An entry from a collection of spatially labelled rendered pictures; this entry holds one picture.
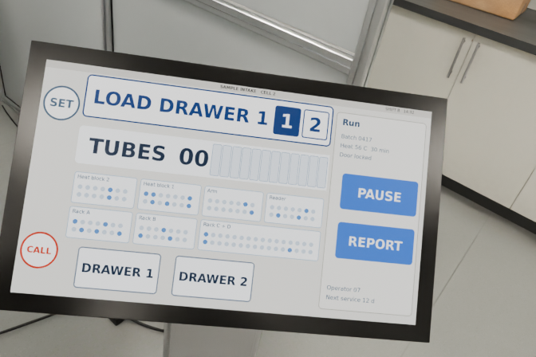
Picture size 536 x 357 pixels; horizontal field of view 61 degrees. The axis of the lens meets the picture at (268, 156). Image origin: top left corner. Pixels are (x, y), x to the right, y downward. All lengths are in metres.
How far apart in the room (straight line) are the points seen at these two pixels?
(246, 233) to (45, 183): 0.24
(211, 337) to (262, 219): 0.29
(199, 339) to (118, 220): 0.31
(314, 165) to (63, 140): 0.30
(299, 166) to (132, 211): 0.21
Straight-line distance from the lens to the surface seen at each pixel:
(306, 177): 0.56
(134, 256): 0.56
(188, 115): 0.56
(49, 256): 0.58
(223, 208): 0.55
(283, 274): 0.57
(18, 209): 0.59
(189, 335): 0.79
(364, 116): 0.59
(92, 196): 0.57
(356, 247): 0.58
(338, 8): 1.14
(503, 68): 2.39
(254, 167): 0.55
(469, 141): 2.54
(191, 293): 0.56
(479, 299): 2.21
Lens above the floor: 1.44
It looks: 35 degrees down
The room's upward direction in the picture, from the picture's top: 11 degrees clockwise
